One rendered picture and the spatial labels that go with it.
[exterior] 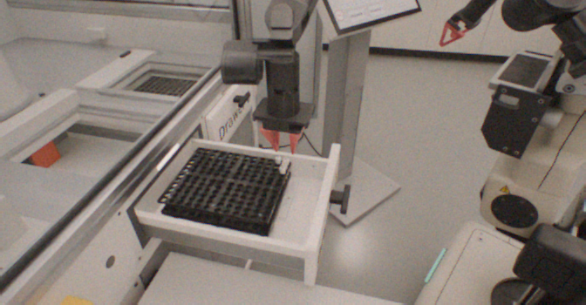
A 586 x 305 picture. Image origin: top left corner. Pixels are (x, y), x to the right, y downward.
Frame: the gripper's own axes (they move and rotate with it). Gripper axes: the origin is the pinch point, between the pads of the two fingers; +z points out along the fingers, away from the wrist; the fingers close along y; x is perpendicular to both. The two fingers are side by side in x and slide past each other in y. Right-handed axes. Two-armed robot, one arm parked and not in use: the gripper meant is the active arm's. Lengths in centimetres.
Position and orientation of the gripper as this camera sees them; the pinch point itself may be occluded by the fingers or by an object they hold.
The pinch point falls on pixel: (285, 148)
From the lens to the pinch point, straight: 67.3
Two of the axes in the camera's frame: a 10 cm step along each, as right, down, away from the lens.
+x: 2.7, -6.1, 7.4
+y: 9.6, 1.6, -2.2
